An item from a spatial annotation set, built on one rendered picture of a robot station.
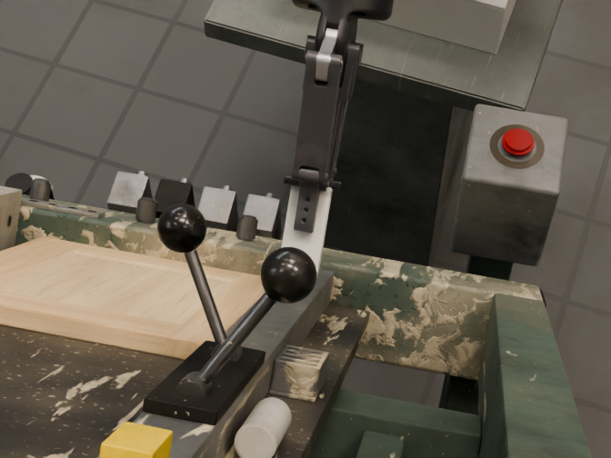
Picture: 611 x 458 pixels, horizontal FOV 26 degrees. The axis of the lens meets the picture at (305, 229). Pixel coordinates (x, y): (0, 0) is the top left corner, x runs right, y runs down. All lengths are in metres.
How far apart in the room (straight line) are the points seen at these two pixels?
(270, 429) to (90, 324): 0.33
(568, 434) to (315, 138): 0.28
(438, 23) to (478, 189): 0.40
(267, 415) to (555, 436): 0.20
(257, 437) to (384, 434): 0.34
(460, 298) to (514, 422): 0.61
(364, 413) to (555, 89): 1.76
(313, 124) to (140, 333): 0.34
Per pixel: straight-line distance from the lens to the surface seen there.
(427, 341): 1.59
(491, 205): 1.68
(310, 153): 0.96
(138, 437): 0.76
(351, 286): 1.58
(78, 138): 2.85
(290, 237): 1.00
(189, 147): 2.81
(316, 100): 0.95
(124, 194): 1.83
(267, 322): 1.23
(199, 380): 0.90
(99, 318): 1.24
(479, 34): 1.97
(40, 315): 1.23
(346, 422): 1.26
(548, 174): 1.65
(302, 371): 1.12
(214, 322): 1.02
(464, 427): 1.28
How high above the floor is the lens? 2.27
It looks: 58 degrees down
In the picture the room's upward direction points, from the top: straight up
